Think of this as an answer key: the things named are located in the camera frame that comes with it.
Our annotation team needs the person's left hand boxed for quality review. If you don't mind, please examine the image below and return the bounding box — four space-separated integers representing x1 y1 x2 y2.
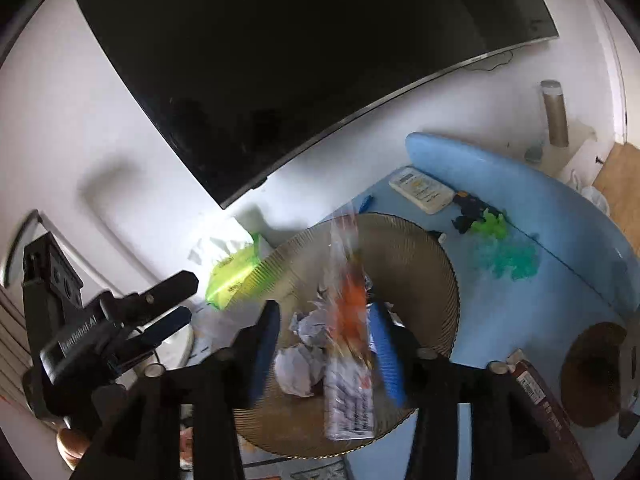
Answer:
56 422 93 471

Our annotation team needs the woven brown basket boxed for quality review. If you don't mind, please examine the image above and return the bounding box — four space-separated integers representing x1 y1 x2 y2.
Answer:
234 213 461 458

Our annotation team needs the crumpled white paper ball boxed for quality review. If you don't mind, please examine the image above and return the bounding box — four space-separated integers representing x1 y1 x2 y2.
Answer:
290 307 336 348
274 345 328 398

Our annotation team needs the black flat screen television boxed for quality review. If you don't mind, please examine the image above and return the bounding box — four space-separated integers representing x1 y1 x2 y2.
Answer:
74 0 560 210

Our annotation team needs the dark brown long box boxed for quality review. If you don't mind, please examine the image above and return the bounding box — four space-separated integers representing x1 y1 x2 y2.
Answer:
502 349 596 480

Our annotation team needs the brown round dish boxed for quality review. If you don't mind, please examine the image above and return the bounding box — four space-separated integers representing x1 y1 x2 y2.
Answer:
560 322 631 428

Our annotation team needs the white remote control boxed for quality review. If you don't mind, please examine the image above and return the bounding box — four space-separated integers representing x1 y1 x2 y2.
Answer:
389 166 456 215

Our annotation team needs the green tissue pack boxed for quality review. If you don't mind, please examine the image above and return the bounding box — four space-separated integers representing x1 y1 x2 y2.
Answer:
187 232 273 311

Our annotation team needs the brown cardboard sheet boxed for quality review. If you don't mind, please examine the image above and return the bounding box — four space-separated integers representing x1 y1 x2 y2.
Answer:
592 142 640 241

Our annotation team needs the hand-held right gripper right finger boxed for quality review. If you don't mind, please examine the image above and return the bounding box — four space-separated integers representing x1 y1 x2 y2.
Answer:
367 301 596 480

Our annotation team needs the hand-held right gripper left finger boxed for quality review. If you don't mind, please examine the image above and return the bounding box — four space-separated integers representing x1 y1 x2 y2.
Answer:
75 300 282 480

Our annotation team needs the white plastic bag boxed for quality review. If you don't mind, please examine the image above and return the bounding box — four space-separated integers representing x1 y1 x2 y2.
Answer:
557 130 611 211

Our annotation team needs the brown cylindrical tube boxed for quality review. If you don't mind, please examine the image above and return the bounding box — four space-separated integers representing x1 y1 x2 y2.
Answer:
540 80 571 148

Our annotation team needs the light blue tray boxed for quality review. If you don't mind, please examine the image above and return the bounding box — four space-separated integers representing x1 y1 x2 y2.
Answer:
295 131 640 480

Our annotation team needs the clear orange snack wrapper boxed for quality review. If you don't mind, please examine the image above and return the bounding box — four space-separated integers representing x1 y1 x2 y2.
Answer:
322 212 378 442

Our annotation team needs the black plastic toy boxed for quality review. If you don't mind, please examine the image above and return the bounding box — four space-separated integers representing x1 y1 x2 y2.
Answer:
452 191 501 235

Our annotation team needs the teal plastic toy plant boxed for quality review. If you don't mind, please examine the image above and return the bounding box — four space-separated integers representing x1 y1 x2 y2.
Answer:
472 237 541 281

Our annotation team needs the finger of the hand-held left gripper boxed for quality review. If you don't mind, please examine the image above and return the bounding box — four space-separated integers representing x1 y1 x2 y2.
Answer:
125 306 193 361
120 271 200 331

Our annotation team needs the green plastic toy plant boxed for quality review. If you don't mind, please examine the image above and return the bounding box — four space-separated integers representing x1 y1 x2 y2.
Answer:
467 210 508 241

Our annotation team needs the black television cable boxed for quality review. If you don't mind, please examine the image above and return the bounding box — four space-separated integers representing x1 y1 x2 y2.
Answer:
480 51 516 72

